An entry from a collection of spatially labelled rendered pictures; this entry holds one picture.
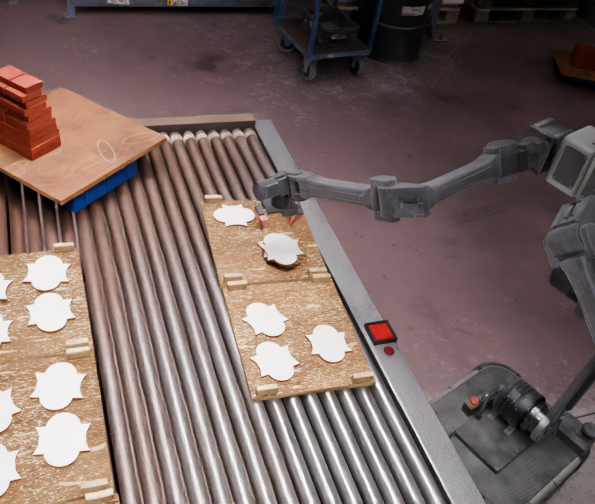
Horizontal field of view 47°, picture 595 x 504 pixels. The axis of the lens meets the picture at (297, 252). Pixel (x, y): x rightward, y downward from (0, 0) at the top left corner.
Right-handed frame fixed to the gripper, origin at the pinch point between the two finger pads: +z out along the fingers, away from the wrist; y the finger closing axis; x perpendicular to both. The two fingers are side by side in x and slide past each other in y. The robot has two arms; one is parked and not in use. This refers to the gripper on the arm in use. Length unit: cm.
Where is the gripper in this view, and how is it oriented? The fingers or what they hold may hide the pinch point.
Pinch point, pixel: (276, 226)
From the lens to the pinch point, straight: 218.4
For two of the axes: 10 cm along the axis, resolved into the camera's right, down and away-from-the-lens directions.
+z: -1.6, 7.3, 6.6
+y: 9.1, -1.5, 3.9
